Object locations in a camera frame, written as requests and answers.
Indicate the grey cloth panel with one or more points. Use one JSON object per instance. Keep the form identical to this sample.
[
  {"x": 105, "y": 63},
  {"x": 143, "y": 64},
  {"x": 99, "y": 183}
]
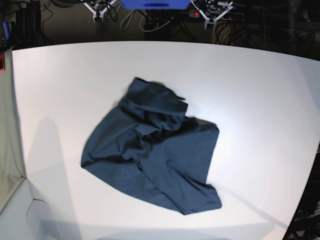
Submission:
[{"x": 12, "y": 167}]

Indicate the blue cylinder tool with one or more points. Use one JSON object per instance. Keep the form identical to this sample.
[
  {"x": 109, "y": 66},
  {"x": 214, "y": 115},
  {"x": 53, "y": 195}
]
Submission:
[{"x": 7, "y": 30}]

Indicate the red black box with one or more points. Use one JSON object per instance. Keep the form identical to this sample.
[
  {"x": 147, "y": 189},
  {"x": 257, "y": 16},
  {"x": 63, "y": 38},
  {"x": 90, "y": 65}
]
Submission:
[{"x": 2, "y": 62}]

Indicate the blue plastic bin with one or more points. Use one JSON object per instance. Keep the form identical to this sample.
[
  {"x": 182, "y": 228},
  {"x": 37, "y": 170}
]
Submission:
[{"x": 155, "y": 4}]

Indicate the black power strip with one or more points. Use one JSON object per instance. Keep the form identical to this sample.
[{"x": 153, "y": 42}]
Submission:
[{"x": 210, "y": 15}]

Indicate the dark blue t-shirt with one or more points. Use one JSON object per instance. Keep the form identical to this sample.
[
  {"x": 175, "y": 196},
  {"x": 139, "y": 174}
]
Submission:
[{"x": 146, "y": 147}]

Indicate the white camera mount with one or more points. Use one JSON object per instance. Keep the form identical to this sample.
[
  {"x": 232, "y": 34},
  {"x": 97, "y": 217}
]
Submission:
[
  {"x": 208, "y": 5},
  {"x": 101, "y": 9}
]

